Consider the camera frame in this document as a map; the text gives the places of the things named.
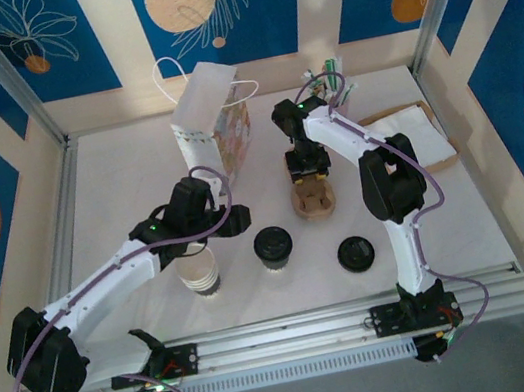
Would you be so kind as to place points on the stack of pulp cup carriers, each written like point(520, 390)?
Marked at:
point(314, 204)

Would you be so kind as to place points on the black plastic cup lid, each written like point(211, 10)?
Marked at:
point(273, 244)
point(356, 254)

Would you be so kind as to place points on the white cartoon print gift bag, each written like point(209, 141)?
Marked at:
point(202, 130)

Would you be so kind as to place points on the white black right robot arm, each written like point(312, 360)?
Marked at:
point(407, 256)

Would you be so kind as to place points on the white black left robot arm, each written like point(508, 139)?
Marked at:
point(106, 292)

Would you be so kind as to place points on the stack of paper cups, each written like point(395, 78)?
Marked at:
point(200, 275)

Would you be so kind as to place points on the green white wrapped straw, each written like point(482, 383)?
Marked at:
point(312, 85)
point(349, 90)
point(331, 72)
point(340, 70)

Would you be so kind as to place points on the stack of white napkins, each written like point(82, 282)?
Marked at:
point(425, 126)

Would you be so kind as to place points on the brown cardboard napkin tray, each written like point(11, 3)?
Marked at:
point(444, 163)

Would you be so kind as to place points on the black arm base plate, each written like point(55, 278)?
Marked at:
point(385, 320)
point(184, 359)

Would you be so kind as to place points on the aluminium front frame rail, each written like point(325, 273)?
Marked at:
point(291, 335)

